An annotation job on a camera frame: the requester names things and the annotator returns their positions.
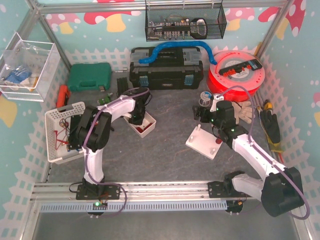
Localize white perforated basket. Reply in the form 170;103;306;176
45;101;85;165

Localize black battery holder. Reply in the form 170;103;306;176
116;77;129;97

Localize clear acrylic wall box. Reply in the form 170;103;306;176
0;33;61;102

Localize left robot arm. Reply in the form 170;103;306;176
74;87;151;201

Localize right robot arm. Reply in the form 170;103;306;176
192;100;307;217

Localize blue corrugated hose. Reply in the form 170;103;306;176
138;41;218;66

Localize red tubing spool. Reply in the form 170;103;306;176
206;50;265;102

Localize black socket holder rail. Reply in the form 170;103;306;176
218;59;263;77

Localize white peg board fixture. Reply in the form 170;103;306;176
185;124;222;160

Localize solder wire spool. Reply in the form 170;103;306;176
198;91;212;107

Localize orange utility knife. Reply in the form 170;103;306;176
56;84;71;108

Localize black rubber glove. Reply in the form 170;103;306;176
259;110;283;153

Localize white spring tray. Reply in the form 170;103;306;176
123;112;157;139

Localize beige work glove rear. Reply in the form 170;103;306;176
231;101;253;124

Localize green plastic case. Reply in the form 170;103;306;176
67;62;112;92

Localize black tool box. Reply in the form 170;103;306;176
129;47;204;90

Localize green toy drill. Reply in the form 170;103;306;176
97;92;113;106

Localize yellow handled tool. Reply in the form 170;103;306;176
256;99;273;112

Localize red spring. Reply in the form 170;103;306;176
215;138;223;145
135;124;151;134

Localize blue white gloves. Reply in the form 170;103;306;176
4;65;32;86

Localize black wire mesh basket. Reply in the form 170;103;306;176
145;3;227;42

